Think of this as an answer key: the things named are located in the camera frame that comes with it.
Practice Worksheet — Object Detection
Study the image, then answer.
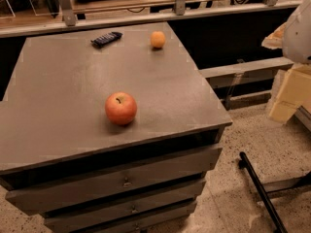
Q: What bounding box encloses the red apple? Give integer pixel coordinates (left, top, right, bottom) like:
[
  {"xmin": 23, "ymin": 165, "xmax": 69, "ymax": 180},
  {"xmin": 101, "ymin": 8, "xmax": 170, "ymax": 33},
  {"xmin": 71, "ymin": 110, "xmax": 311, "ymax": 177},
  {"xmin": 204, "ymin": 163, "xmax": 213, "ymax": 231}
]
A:
[{"xmin": 105, "ymin": 92, "xmax": 137, "ymax": 125}]

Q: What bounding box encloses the small orange fruit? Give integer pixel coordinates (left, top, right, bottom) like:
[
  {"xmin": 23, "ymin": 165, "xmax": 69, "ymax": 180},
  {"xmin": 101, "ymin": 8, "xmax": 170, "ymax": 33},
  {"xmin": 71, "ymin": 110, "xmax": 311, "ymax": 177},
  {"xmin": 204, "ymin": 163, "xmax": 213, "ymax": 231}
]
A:
[{"xmin": 150, "ymin": 31, "xmax": 165, "ymax": 49}]

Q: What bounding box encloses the black metal bar on floor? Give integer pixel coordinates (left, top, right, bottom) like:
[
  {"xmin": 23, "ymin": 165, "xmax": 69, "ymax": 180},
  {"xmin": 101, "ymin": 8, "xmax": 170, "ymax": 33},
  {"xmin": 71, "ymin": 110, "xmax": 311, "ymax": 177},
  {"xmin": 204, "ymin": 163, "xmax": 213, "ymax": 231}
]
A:
[{"xmin": 238, "ymin": 151, "xmax": 288, "ymax": 233}]

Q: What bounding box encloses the grey metal railing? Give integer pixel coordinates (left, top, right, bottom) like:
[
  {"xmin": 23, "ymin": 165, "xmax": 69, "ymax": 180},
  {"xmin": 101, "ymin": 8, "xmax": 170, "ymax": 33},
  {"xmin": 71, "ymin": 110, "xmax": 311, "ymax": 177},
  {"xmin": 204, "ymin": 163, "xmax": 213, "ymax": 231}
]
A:
[{"xmin": 0, "ymin": 0, "xmax": 301, "ymax": 38}]

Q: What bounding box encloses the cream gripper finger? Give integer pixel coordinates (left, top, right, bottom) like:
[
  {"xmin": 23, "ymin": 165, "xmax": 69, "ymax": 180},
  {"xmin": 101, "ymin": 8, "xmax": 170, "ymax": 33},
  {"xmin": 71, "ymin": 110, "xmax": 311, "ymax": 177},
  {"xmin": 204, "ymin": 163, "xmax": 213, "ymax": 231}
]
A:
[{"xmin": 261, "ymin": 23, "xmax": 286, "ymax": 50}]

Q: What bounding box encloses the dark blue snack bar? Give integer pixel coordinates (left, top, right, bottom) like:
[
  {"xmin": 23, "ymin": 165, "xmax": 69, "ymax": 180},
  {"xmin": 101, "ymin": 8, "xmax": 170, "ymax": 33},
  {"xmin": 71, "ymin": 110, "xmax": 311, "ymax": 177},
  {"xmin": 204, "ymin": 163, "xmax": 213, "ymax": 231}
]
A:
[{"xmin": 91, "ymin": 32, "xmax": 122, "ymax": 48}]

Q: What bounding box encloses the grey drawer cabinet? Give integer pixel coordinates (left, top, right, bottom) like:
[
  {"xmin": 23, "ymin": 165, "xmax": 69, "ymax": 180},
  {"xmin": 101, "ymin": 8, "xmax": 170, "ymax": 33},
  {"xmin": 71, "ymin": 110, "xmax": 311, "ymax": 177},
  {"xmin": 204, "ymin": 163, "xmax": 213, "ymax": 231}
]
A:
[{"xmin": 0, "ymin": 24, "xmax": 231, "ymax": 233}]

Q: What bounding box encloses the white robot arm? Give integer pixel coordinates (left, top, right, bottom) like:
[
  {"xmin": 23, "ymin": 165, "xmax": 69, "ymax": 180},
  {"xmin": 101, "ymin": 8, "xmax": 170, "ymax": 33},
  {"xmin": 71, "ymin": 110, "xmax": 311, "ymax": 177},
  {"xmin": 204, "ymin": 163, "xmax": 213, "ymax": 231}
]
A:
[{"xmin": 261, "ymin": 0, "xmax": 311, "ymax": 64}]

